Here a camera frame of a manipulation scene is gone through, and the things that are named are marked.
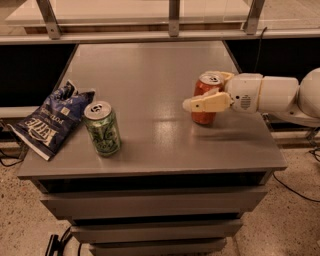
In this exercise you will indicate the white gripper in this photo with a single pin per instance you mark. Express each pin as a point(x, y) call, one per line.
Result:
point(244, 91)

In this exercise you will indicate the red coke can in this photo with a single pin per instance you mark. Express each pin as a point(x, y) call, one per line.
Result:
point(205, 90)

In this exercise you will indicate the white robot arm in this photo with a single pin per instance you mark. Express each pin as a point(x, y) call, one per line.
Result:
point(283, 97)

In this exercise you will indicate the green soda can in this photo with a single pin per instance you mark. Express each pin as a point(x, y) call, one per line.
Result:
point(101, 123)

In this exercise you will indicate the grey drawer cabinet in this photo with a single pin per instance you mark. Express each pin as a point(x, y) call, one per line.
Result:
point(162, 148)

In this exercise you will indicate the top grey drawer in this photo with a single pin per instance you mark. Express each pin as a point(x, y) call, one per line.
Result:
point(146, 203)

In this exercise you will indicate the grey drawer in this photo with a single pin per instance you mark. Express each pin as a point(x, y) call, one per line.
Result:
point(146, 203)
point(149, 248)
point(156, 231)

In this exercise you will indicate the middle grey drawer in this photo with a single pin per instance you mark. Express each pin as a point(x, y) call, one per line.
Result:
point(156, 231)

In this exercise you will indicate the bottom grey drawer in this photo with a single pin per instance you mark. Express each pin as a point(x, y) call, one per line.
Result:
point(149, 248)

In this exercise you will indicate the blue chip bag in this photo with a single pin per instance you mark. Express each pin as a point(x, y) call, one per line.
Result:
point(46, 129)

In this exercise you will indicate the black device on floor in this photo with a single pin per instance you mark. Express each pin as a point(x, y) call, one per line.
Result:
point(54, 246)

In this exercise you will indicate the right metal bracket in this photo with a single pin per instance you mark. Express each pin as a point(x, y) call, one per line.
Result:
point(251, 24)

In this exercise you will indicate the metal bracket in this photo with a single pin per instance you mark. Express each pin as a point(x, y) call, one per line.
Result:
point(174, 15)
point(251, 24)
point(47, 13)

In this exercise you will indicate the middle metal bracket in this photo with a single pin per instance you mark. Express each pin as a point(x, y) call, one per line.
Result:
point(174, 15)

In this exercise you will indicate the left metal bracket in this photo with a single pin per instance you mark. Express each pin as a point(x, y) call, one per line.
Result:
point(47, 13)

